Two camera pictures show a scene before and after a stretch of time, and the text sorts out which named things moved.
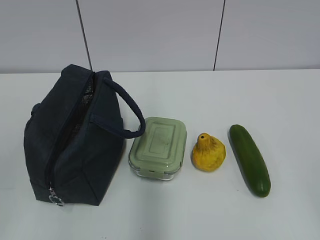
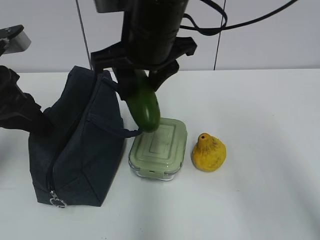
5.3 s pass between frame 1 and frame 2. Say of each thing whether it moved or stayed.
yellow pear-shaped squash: stayed
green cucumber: moved
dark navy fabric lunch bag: stayed
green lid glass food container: stayed
